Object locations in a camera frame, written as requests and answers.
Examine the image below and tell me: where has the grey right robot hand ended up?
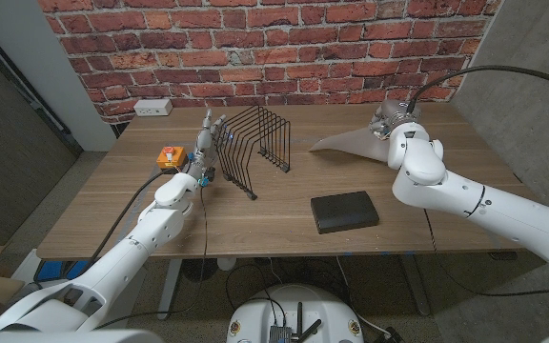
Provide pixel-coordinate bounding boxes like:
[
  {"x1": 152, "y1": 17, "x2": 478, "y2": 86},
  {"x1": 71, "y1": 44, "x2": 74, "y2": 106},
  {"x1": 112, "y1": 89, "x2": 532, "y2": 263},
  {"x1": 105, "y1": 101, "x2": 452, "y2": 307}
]
[{"x1": 368, "y1": 98, "x2": 421, "y2": 141}]

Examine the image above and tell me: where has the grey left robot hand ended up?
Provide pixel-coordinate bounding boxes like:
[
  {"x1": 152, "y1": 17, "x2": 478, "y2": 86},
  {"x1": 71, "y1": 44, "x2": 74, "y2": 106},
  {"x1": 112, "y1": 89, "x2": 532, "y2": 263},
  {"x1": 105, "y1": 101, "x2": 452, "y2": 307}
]
[{"x1": 186, "y1": 108, "x2": 228, "y2": 180}]

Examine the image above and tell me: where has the white paper file sheet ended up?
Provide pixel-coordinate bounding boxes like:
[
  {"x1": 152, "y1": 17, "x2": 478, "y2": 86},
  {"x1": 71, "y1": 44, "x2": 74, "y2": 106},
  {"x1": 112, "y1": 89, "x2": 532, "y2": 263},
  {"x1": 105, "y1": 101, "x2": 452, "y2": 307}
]
[{"x1": 308, "y1": 126, "x2": 393, "y2": 164}]

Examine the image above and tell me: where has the orange emergency stop box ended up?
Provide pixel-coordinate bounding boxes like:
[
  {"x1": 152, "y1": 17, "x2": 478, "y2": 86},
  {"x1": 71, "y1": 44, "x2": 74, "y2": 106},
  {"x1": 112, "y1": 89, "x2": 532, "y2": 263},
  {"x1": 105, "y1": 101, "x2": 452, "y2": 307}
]
[{"x1": 155, "y1": 146, "x2": 189, "y2": 171}]

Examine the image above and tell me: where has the white power outlet strip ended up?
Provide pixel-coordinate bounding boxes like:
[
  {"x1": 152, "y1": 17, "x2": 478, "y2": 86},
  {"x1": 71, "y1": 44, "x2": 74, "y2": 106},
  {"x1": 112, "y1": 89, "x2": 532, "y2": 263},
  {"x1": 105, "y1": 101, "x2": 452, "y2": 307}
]
[{"x1": 132, "y1": 98, "x2": 173, "y2": 117}]

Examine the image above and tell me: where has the black rectangular box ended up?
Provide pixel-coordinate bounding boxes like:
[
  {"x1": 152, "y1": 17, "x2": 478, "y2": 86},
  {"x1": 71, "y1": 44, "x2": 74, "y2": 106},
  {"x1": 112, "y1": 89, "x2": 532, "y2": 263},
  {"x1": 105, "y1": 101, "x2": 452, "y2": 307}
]
[{"x1": 310, "y1": 191, "x2": 380, "y2": 235}]

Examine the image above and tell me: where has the printed red brick backdrop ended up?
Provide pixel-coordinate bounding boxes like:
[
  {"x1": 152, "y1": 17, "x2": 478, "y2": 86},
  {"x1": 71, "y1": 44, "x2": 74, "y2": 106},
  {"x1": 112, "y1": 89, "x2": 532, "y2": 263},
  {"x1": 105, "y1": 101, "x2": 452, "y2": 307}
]
[{"x1": 38, "y1": 0, "x2": 504, "y2": 126}]

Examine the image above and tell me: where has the white table leg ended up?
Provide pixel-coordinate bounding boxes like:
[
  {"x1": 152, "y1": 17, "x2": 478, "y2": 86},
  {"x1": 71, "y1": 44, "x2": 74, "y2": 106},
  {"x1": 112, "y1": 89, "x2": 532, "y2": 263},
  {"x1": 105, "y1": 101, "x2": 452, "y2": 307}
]
[{"x1": 156, "y1": 258, "x2": 184, "y2": 321}]

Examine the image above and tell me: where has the grey table leg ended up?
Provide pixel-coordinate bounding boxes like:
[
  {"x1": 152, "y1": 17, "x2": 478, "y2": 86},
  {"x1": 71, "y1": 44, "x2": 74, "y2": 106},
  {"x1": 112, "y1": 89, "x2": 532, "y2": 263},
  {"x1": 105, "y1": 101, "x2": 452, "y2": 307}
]
[{"x1": 400, "y1": 254, "x2": 432, "y2": 318}]

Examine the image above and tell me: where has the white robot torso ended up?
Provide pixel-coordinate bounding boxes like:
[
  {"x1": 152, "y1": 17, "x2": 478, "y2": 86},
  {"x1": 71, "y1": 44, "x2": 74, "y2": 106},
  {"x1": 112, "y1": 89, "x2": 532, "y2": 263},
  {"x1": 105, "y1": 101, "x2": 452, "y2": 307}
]
[{"x1": 225, "y1": 284, "x2": 365, "y2": 343}]

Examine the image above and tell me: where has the blue box under table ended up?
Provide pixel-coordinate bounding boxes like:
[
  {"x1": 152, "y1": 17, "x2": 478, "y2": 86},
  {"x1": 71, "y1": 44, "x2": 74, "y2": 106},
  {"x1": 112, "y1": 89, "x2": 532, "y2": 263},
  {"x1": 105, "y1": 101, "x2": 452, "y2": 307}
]
[{"x1": 33, "y1": 259, "x2": 90, "y2": 283}]

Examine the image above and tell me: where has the black antenna radio module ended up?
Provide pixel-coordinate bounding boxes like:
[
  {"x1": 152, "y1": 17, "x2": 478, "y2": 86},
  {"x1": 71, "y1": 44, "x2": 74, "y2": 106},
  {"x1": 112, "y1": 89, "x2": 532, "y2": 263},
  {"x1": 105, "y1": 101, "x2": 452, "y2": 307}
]
[{"x1": 268, "y1": 300, "x2": 323, "y2": 343}]

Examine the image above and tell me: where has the black wire file holder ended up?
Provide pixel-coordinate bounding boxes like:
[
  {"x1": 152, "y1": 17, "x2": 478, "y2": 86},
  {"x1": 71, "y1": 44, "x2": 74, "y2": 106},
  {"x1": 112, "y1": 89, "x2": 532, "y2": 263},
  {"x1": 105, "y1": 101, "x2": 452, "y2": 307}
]
[{"x1": 213, "y1": 105, "x2": 292, "y2": 201}]

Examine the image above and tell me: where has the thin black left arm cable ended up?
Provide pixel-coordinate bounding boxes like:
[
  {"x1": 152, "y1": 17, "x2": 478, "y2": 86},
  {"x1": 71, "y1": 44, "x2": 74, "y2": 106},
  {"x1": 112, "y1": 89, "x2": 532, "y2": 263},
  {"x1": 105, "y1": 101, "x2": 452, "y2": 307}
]
[{"x1": 93, "y1": 183, "x2": 209, "y2": 331}]

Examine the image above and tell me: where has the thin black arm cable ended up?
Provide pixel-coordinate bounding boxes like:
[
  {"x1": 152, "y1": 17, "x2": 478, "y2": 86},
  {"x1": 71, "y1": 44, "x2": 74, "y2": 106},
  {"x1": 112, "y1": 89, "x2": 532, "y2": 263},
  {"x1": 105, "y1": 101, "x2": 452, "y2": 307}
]
[
  {"x1": 421, "y1": 208, "x2": 549, "y2": 299},
  {"x1": 93, "y1": 183, "x2": 209, "y2": 331}
]

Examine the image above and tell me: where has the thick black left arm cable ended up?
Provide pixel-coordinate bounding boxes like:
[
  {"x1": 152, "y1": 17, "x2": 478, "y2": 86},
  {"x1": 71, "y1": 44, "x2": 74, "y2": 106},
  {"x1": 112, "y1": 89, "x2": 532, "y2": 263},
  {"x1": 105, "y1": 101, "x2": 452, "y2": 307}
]
[{"x1": 62, "y1": 166, "x2": 180, "y2": 280}]

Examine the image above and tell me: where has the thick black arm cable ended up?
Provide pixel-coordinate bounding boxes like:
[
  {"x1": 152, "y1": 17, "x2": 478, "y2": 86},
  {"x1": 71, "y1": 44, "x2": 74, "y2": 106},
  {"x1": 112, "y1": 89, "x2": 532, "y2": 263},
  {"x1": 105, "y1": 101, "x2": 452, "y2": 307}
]
[
  {"x1": 406, "y1": 65, "x2": 549, "y2": 115},
  {"x1": 62, "y1": 166, "x2": 180, "y2": 280}
]

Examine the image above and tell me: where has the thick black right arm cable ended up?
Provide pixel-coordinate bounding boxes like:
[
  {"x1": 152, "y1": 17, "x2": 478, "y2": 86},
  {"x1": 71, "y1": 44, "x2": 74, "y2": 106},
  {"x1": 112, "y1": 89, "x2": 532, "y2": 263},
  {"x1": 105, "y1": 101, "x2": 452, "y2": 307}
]
[{"x1": 406, "y1": 65, "x2": 549, "y2": 115}]

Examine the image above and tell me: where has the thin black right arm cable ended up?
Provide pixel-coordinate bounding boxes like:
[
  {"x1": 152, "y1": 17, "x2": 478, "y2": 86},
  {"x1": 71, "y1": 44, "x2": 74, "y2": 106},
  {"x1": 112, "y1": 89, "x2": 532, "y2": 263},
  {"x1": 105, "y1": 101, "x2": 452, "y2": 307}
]
[{"x1": 421, "y1": 208, "x2": 549, "y2": 299}]

